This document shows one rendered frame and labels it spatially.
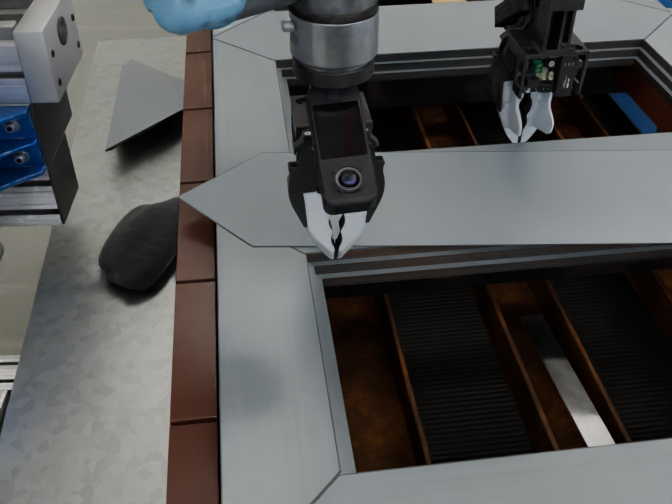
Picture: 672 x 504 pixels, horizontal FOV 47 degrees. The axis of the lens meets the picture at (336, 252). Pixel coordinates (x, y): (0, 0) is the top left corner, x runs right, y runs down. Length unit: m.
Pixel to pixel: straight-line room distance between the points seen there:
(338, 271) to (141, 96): 0.68
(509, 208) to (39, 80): 0.56
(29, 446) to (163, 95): 0.69
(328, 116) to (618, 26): 0.76
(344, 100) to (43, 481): 0.48
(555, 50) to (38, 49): 0.57
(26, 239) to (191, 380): 1.67
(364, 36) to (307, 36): 0.05
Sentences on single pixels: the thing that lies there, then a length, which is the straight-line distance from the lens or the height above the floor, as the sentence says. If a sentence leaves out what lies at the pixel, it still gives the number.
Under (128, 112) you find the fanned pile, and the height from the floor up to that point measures 0.72.
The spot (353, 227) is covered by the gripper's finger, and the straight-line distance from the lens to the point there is 0.76.
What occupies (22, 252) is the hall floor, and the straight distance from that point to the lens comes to 2.30.
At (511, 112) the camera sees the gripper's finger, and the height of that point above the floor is 0.90.
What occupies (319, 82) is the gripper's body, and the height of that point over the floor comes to 1.05.
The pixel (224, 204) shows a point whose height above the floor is 0.85.
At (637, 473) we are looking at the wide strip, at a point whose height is 0.85.
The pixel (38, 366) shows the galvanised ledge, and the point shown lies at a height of 0.68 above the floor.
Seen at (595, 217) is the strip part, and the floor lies 0.85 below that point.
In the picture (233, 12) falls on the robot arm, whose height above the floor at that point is 1.14.
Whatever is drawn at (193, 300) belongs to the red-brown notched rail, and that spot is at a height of 0.83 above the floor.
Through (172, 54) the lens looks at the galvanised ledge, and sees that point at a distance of 1.62.
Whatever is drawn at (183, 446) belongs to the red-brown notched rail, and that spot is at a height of 0.83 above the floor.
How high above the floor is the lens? 1.35
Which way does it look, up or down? 39 degrees down
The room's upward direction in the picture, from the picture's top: straight up
